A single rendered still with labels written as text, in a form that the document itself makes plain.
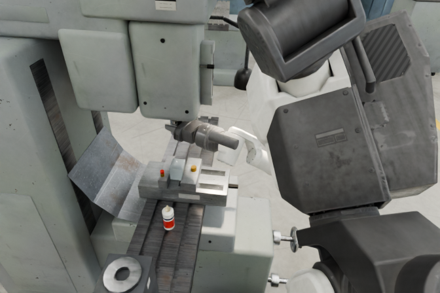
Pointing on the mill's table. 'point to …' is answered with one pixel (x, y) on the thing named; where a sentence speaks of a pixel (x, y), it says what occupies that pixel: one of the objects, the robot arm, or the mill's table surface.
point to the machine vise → (215, 192)
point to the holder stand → (128, 275)
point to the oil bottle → (168, 218)
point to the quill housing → (167, 68)
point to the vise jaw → (188, 180)
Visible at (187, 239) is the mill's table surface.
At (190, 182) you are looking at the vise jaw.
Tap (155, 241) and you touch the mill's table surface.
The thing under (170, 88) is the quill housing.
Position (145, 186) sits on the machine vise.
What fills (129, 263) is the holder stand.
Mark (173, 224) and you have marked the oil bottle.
